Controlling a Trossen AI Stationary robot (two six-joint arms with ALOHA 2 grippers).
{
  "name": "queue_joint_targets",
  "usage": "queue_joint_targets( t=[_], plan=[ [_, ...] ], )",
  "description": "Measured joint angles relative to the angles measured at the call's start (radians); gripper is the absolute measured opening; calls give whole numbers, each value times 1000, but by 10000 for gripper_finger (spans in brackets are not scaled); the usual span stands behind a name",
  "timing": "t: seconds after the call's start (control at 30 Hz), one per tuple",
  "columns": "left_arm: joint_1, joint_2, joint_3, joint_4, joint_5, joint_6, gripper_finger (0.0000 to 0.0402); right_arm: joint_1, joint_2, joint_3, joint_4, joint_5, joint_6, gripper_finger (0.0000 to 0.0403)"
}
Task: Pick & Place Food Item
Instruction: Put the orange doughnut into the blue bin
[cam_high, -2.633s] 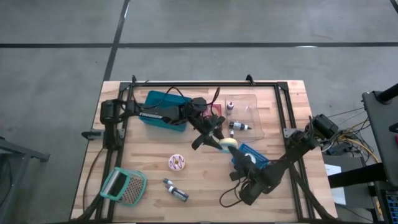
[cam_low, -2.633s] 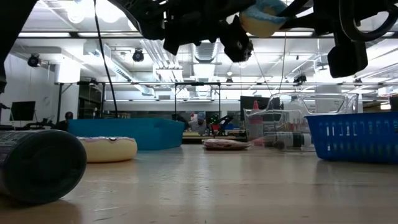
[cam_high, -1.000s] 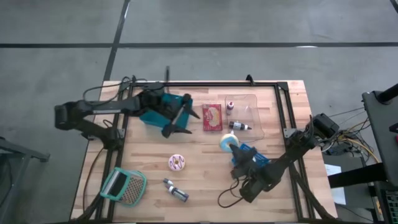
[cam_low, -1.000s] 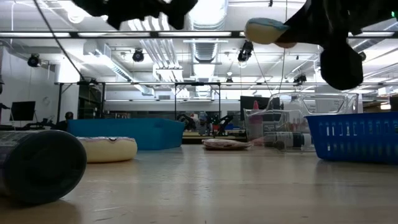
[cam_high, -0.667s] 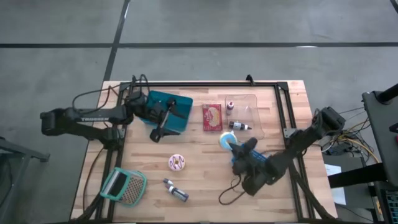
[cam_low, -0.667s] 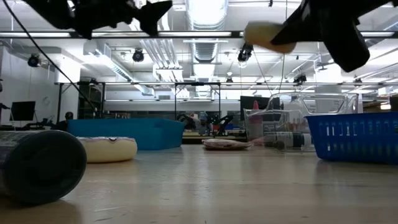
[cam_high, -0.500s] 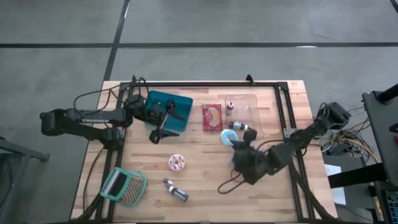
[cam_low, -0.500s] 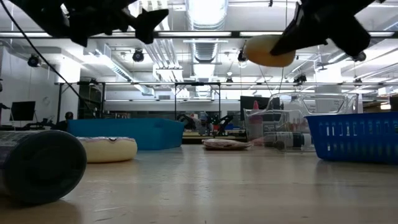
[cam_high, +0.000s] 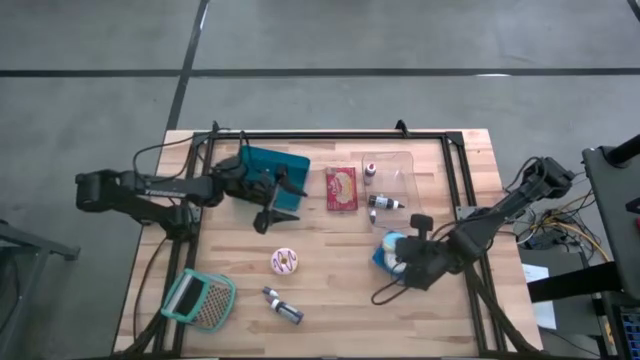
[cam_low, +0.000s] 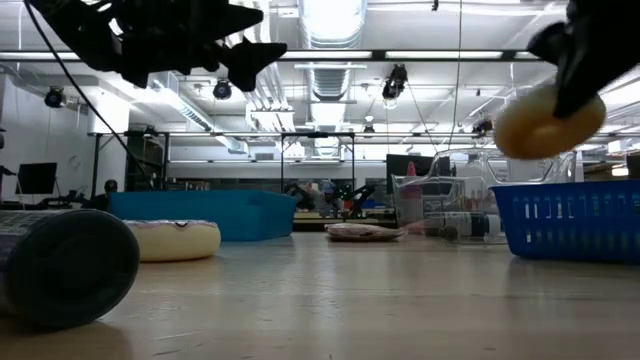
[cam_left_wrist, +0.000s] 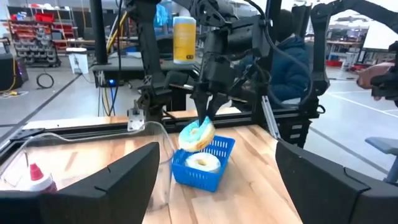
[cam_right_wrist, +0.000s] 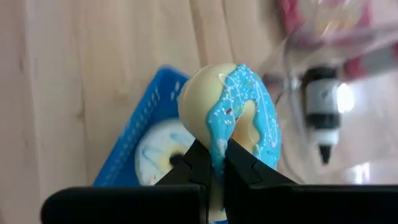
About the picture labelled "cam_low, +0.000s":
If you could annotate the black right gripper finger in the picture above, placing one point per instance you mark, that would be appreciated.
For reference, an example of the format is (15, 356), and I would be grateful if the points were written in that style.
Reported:
(575, 87)

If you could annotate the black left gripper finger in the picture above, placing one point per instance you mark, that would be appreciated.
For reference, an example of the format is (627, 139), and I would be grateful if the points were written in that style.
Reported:
(240, 22)
(250, 60)

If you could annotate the yellow toy donut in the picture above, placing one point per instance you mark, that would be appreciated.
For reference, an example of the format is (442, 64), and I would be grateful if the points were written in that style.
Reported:
(530, 135)

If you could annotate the black food colouring bottle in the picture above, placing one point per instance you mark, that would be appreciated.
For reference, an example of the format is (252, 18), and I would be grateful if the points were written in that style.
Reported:
(465, 224)

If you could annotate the purple iced toy donut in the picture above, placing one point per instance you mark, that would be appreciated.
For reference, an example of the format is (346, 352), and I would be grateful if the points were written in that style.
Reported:
(175, 245)

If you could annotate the red food colouring bottle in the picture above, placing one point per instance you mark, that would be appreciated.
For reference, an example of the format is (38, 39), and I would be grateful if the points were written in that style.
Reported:
(411, 205)

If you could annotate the purple food colouring bottle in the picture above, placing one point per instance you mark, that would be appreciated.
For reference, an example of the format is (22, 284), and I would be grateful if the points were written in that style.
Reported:
(70, 270)

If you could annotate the background black robot arm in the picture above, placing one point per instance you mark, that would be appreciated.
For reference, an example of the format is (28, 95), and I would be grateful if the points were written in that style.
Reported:
(357, 196)
(302, 196)

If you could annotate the clear plastic bin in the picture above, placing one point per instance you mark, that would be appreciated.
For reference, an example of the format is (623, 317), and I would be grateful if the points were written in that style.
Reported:
(470, 165)

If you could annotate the blue slotted plastic basket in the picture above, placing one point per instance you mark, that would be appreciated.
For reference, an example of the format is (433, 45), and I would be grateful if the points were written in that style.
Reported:
(575, 225)

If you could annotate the teal plastic bin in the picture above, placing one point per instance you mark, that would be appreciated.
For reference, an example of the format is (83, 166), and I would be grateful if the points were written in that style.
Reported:
(200, 207)

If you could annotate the black computer monitor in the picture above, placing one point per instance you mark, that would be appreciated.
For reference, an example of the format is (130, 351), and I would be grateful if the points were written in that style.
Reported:
(37, 177)
(393, 167)

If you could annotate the black ceiling camera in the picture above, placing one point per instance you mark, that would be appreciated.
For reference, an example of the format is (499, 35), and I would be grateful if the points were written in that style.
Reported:
(395, 85)
(482, 126)
(54, 98)
(221, 91)

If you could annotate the black background rig frame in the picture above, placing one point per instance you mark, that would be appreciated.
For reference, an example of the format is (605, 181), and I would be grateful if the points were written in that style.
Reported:
(165, 160)

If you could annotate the black overhead frame beam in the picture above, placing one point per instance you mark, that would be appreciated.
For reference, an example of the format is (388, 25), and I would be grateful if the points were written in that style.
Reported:
(377, 54)

